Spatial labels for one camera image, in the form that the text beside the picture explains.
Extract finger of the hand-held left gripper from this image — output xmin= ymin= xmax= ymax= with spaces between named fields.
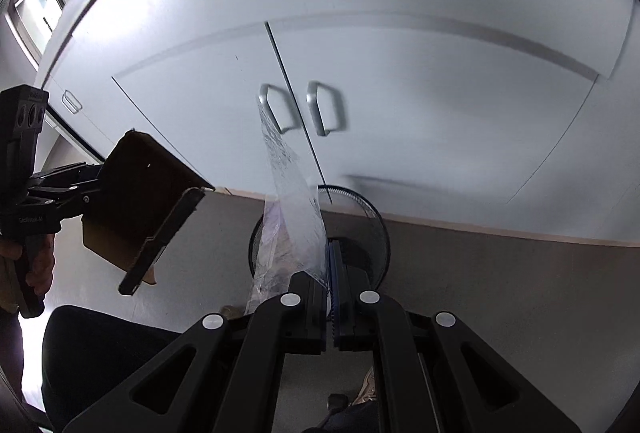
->
xmin=30 ymin=191 xmax=108 ymax=227
xmin=29 ymin=161 xmax=108 ymax=192

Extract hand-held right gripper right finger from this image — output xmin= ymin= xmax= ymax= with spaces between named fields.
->
xmin=326 ymin=239 xmax=584 ymax=433

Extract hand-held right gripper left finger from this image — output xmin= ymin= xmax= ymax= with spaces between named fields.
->
xmin=60 ymin=271 xmax=334 ymax=433

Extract black mesh wastebasket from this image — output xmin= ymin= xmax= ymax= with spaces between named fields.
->
xmin=248 ymin=184 xmax=392 ymax=295

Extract clear plastic bag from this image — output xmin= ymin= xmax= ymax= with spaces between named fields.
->
xmin=244 ymin=95 xmax=332 ymax=317

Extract brown cardboard box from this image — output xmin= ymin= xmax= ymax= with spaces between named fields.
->
xmin=81 ymin=129 xmax=216 ymax=298

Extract person's left hand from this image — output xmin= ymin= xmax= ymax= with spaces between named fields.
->
xmin=0 ymin=232 xmax=57 ymax=301

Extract tan shoe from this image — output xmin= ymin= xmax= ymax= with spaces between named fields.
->
xmin=352 ymin=365 xmax=379 ymax=407

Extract white cabinet door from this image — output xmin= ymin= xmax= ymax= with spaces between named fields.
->
xmin=112 ymin=22 xmax=323 ymax=196
xmin=266 ymin=14 xmax=602 ymax=214

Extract person's dark trousers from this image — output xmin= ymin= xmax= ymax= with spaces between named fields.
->
xmin=42 ymin=305 xmax=201 ymax=433

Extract small silver drawer handle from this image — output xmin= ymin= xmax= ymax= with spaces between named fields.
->
xmin=60 ymin=90 xmax=84 ymax=114

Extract silver cabinet door handle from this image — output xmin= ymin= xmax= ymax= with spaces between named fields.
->
xmin=305 ymin=81 xmax=347 ymax=138
xmin=257 ymin=83 xmax=301 ymax=135

